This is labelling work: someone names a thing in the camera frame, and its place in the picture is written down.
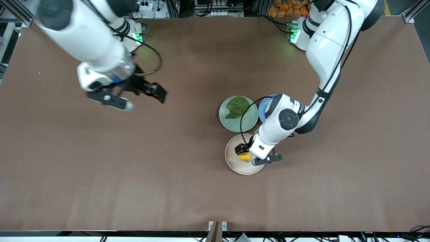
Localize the green lettuce leaf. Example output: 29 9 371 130
224 96 251 120

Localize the beige plate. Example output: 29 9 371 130
225 133 267 175

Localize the light green plate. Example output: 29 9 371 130
219 96 259 133

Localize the blue plate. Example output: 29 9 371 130
258 94 278 124

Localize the white power strip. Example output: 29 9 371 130
134 0 154 11

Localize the bag of orange snacks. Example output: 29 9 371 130
268 0 312 18

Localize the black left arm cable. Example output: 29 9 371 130
240 5 360 147

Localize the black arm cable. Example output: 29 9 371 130
86 0 164 77
240 5 360 147

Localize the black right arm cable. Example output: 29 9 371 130
86 0 164 77

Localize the metal table edge bracket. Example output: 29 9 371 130
206 221 228 242

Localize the aluminium frame profile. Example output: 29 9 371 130
401 0 430 24
0 0 37 28

